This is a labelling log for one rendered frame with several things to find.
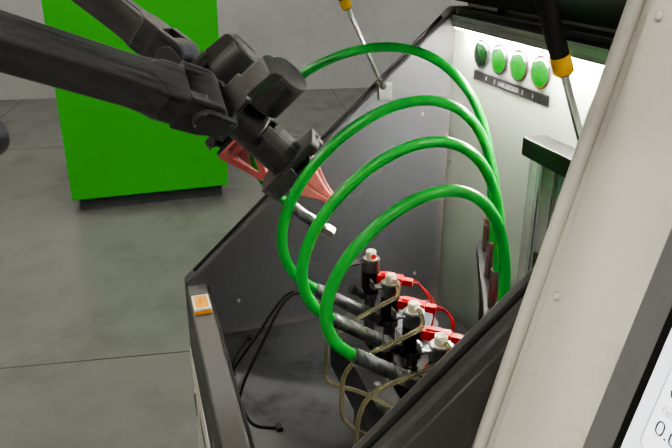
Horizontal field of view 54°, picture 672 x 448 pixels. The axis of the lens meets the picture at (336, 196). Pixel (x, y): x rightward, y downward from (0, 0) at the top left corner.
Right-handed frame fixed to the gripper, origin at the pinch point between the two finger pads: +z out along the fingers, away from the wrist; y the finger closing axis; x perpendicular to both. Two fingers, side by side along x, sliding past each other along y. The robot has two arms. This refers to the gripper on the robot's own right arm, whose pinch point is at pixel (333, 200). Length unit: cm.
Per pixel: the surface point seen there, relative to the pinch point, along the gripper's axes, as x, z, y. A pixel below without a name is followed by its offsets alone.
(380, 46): 8.5, -9.2, 19.7
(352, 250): -25.3, -2.5, 3.9
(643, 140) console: -38.2, 2.5, 31.0
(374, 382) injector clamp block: -11.1, 20.2, -13.1
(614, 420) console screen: -47, 14, 14
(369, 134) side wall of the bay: 34.2, 6.2, 5.5
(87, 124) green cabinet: 295, -46, -143
